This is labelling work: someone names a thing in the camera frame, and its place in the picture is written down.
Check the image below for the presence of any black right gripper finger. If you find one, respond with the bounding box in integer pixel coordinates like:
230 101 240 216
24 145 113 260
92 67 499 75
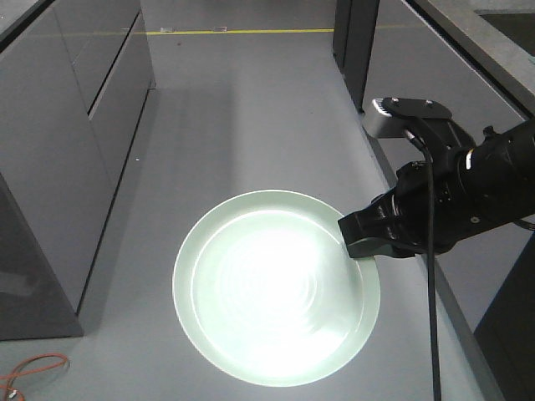
346 238 414 259
338 199 397 246

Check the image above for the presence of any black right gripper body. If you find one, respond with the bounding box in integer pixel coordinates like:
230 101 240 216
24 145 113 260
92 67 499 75
372 120 474 258

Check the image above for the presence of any light green round plate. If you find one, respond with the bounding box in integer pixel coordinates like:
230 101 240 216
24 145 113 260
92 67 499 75
172 190 380 387

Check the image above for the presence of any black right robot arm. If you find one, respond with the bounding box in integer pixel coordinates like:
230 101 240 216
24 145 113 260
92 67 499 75
338 120 534 259

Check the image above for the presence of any grey cabinet with drawers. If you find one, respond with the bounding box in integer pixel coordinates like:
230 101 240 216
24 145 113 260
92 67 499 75
1 1 154 340

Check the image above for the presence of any black camera cable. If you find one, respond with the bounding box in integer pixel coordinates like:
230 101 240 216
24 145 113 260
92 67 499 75
403 129 443 401

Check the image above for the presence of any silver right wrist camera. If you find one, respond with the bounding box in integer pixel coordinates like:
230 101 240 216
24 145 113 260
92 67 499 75
362 97 453 140

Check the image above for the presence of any orange cable on floor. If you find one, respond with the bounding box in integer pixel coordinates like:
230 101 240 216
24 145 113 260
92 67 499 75
0 353 69 401

